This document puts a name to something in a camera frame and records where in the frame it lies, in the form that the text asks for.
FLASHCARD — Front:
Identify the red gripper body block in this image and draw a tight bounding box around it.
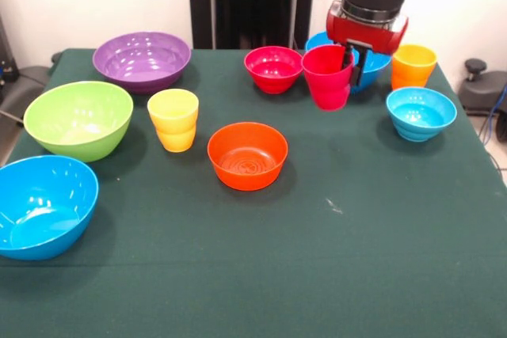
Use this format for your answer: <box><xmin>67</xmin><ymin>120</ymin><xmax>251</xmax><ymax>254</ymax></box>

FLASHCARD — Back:
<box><xmin>326</xmin><ymin>0</ymin><xmax>409</xmax><ymax>55</ymax></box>

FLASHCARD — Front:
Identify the crimson cup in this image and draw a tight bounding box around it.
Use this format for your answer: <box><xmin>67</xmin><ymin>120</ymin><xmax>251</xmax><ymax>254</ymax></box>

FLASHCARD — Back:
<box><xmin>301</xmin><ymin>44</ymin><xmax>354</xmax><ymax>112</ymax></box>

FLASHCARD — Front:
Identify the crimson small bowl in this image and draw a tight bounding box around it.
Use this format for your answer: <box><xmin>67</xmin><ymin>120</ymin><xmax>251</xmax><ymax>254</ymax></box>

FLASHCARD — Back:
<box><xmin>243</xmin><ymin>45</ymin><xmax>307</xmax><ymax>95</ymax></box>

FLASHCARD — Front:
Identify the orange bowl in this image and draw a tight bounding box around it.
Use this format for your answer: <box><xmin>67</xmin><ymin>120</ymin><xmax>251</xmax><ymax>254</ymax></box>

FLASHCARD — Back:
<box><xmin>207</xmin><ymin>122</ymin><xmax>289</xmax><ymax>192</ymax></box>

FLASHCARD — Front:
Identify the large blue bowl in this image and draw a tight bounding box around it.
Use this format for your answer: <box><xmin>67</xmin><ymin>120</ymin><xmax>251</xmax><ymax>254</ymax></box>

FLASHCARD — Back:
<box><xmin>305</xmin><ymin>31</ymin><xmax>393</xmax><ymax>96</ymax></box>
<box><xmin>0</xmin><ymin>154</ymin><xmax>100</xmax><ymax>262</ymax></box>

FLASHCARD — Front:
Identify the orange cup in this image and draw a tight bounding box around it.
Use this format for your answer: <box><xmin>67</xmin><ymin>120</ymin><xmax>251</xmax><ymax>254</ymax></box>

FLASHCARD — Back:
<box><xmin>391</xmin><ymin>44</ymin><xmax>439</xmax><ymax>91</ymax></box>

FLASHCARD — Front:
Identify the small blue bowl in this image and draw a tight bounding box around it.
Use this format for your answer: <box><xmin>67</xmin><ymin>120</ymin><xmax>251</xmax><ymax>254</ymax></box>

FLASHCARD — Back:
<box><xmin>386</xmin><ymin>86</ymin><xmax>458</xmax><ymax>143</ymax></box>

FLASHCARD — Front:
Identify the black stand base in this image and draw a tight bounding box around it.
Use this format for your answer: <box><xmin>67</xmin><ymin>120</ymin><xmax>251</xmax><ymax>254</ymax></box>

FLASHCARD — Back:
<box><xmin>458</xmin><ymin>58</ymin><xmax>507</xmax><ymax>117</ymax></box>

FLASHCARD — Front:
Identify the dark green tablecloth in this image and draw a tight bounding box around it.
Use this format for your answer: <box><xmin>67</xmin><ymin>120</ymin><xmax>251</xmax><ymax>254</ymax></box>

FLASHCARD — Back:
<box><xmin>0</xmin><ymin>47</ymin><xmax>507</xmax><ymax>338</ymax></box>

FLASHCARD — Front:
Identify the yellow cup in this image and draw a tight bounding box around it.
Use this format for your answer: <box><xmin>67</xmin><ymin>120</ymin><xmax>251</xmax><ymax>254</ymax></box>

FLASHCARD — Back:
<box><xmin>147</xmin><ymin>89</ymin><xmax>200</xmax><ymax>154</ymax></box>

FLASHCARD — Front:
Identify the large purple bowl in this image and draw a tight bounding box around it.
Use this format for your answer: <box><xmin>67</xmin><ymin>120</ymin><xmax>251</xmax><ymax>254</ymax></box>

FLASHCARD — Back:
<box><xmin>92</xmin><ymin>31</ymin><xmax>193</xmax><ymax>95</ymax></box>

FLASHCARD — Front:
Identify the large green bowl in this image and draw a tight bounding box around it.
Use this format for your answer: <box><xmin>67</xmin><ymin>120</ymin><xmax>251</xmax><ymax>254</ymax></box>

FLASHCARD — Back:
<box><xmin>22</xmin><ymin>80</ymin><xmax>135</xmax><ymax>164</ymax></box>

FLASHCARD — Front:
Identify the grey stand base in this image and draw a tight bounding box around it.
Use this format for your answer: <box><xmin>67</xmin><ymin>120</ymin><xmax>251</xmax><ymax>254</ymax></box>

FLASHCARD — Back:
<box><xmin>0</xmin><ymin>65</ymin><xmax>51</xmax><ymax>125</ymax></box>

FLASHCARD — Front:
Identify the black equipment box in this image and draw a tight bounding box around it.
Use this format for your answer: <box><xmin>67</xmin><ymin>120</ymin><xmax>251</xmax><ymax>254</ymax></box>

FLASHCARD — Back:
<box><xmin>0</xmin><ymin>13</ymin><xmax>20</xmax><ymax>96</ymax></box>

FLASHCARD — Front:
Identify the blue cable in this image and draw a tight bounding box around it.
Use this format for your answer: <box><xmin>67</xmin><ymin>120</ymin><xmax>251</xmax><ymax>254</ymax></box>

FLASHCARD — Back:
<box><xmin>479</xmin><ymin>84</ymin><xmax>507</xmax><ymax>145</ymax></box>

